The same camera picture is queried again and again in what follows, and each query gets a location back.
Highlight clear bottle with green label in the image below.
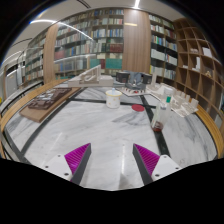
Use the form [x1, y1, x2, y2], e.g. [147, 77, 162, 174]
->
[151, 87, 174, 133]

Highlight narrow tall bookshelf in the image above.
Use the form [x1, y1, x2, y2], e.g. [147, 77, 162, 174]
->
[148, 13, 179, 85]

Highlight white city model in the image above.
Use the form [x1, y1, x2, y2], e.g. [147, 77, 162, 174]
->
[146, 72, 200, 118]

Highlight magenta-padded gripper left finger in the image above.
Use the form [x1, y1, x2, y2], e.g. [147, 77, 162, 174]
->
[42, 142, 92, 186]

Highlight long ceiling light strip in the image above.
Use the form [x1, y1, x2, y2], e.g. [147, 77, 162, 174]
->
[29, 18, 58, 25]

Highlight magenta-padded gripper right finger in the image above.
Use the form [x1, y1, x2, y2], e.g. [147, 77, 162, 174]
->
[132, 143, 183, 187]

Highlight white cup with yellow rim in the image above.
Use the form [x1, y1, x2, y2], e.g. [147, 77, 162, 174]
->
[105, 88, 123, 110]

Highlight brown model on wooden board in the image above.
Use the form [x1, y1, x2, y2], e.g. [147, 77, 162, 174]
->
[18, 87, 82, 124]

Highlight flat round red coaster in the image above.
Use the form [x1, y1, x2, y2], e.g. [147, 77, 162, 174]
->
[131, 104, 146, 113]

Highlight beige building model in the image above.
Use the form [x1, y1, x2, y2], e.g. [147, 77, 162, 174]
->
[67, 64, 115, 89]

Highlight wide glass-fronted bookshelf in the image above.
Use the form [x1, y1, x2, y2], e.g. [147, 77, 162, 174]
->
[53, 8, 125, 81]

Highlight dark grey building model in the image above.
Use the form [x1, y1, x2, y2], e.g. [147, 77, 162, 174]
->
[115, 70, 154, 98]

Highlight distant bookshelf row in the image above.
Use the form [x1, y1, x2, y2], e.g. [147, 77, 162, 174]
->
[23, 30, 48, 84]

